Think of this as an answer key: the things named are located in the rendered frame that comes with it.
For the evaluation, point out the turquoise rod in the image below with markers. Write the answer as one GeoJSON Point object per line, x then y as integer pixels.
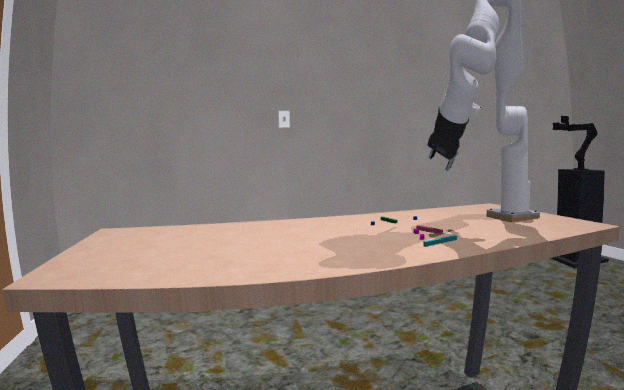
{"type": "Point", "coordinates": [439, 240]}

